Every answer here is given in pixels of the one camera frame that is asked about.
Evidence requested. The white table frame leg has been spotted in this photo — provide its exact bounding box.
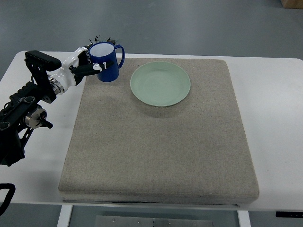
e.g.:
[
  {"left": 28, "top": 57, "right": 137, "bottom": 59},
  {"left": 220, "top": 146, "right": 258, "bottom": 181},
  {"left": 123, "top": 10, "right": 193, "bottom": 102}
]
[
  {"left": 57, "top": 205, "right": 73, "bottom": 227},
  {"left": 237, "top": 210, "right": 251, "bottom": 227}
]

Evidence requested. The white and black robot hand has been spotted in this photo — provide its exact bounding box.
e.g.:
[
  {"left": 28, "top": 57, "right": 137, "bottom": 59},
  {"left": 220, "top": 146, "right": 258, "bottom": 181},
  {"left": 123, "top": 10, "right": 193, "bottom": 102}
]
[{"left": 48, "top": 46, "right": 114, "bottom": 96}]

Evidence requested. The black cable loop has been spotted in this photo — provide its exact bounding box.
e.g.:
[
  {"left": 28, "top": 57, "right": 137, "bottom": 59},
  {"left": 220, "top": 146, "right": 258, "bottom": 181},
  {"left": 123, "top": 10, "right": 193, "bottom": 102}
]
[{"left": 0, "top": 183, "right": 16, "bottom": 216}]

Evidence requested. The light green plate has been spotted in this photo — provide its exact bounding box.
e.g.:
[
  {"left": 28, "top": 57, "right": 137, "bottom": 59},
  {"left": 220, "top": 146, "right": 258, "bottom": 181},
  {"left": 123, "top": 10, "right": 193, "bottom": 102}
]
[{"left": 130, "top": 61, "right": 191, "bottom": 107}]

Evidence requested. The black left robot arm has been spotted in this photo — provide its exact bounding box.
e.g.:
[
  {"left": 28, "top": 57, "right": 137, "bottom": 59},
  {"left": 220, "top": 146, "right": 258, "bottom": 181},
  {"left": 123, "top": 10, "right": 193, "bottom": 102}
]
[{"left": 0, "top": 50, "right": 62, "bottom": 166}]

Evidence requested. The blue mug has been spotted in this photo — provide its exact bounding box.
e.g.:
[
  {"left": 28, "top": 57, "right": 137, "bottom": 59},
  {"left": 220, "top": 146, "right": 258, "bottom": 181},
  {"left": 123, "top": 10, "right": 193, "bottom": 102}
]
[{"left": 89, "top": 42, "right": 125, "bottom": 82}]

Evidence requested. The black table control panel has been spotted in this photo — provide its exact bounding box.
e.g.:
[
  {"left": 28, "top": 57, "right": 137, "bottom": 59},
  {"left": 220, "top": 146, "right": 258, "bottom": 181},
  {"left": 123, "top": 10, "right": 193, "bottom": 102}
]
[{"left": 276, "top": 211, "right": 303, "bottom": 218}]

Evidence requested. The grey fabric cushion mat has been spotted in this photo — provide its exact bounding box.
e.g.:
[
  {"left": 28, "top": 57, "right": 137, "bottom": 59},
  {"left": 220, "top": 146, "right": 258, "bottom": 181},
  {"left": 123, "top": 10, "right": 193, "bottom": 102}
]
[{"left": 59, "top": 58, "right": 259, "bottom": 205}]

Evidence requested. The small device with wires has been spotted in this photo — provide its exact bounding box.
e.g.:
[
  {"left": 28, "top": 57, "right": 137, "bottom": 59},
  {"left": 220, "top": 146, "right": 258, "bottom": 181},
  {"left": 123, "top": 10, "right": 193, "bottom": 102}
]
[{"left": 89, "top": 35, "right": 116, "bottom": 45}]

